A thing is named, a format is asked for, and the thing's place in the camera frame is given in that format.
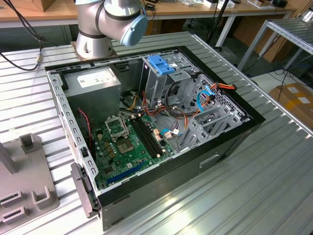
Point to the blue expansion slot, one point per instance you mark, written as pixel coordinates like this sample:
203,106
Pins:
124,174

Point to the grey metal disk bay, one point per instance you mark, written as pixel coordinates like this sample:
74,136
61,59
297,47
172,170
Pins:
220,122

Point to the grey power supply unit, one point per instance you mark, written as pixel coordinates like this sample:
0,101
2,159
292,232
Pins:
93,102

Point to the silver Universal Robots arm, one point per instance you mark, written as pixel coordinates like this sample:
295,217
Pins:
93,24

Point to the black tripod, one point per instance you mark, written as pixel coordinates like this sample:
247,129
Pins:
218,22

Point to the blue plastic drive carrier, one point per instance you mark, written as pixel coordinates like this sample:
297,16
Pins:
160,64

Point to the CPU socket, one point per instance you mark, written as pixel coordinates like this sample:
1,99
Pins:
125,147

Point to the green motherboard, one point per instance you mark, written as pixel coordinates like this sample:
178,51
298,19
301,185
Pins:
139,160

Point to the brown wooden box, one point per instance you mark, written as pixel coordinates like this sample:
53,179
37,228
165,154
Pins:
46,5

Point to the yellow cardboard box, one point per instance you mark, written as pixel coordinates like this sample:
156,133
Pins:
300,107

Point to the grey metal drive cage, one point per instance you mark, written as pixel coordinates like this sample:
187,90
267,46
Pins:
156,88

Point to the black open PC case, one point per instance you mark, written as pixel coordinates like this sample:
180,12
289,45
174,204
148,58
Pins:
171,186

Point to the black RAM slot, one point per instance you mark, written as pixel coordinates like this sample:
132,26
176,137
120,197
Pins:
148,135
143,139

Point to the grey parts rack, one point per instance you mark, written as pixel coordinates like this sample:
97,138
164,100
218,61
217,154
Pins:
24,171

